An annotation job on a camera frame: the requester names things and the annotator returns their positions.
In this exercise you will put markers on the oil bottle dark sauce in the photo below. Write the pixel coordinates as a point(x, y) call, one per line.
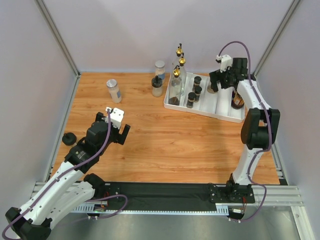
point(179, 53)
point(175, 87)

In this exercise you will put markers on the aluminium front rail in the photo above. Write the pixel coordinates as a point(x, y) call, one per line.
point(276, 195)

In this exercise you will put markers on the small black lid jar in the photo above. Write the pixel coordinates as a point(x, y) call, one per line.
point(190, 100)
point(197, 91)

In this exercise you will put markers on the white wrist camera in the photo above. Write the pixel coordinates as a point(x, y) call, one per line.
point(225, 62)
point(116, 116)

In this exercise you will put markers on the silver lid jar blue label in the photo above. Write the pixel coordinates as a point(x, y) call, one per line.
point(160, 69)

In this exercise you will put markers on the oil bottle dark sauce back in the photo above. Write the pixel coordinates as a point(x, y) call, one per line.
point(175, 87)

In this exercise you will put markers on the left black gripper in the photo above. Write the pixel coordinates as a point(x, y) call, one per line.
point(119, 138)

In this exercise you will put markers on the right aluminium corner post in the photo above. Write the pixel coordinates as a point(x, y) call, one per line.
point(277, 35)

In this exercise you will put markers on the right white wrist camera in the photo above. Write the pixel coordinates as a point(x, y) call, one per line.
point(225, 62)

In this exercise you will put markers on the black base mat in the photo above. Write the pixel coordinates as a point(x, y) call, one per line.
point(165, 196)

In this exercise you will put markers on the oil bottle dark sauce front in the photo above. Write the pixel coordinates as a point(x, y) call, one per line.
point(179, 53)

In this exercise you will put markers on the white compartment tray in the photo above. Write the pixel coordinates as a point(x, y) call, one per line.
point(215, 105)

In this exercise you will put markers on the silver lid jar white beads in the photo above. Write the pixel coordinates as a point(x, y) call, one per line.
point(114, 91)

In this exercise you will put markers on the black label spice shaker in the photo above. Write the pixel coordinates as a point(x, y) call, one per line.
point(196, 82)

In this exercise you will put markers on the black lid glass spice jar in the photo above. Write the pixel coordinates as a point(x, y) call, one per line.
point(210, 90)

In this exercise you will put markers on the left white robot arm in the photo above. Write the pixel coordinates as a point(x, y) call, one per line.
point(35, 219)

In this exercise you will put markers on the black lid jar behind bottle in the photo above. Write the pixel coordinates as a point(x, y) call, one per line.
point(157, 86)

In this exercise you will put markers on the clear oil bottle gold spout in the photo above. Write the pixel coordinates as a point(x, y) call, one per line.
point(183, 73)

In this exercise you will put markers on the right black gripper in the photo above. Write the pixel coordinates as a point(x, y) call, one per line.
point(223, 80)

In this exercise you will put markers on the left aluminium corner post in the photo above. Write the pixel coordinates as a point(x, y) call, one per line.
point(57, 35)

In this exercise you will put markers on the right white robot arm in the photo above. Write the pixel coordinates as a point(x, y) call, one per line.
point(258, 132)

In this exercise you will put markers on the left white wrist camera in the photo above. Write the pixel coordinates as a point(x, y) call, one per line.
point(116, 116)

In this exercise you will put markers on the aluminium corner post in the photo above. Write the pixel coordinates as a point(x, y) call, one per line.
point(57, 35)
point(277, 35)

